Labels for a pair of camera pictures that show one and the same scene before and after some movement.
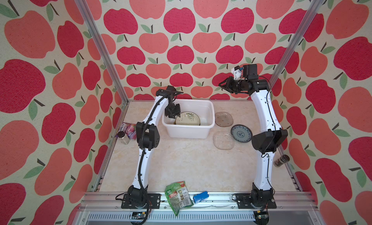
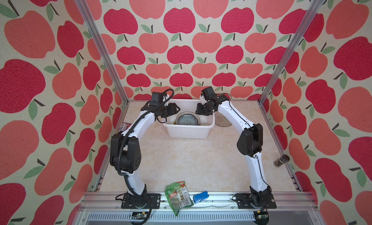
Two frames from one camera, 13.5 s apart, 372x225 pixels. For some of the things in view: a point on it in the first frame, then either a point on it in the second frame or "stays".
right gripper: [229, 81] to [199, 110]
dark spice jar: [283, 159] stays
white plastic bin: [205, 108] stays
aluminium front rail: [106, 209] stays
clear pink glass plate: [223, 140] to [187, 118]
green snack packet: [178, 196] stays
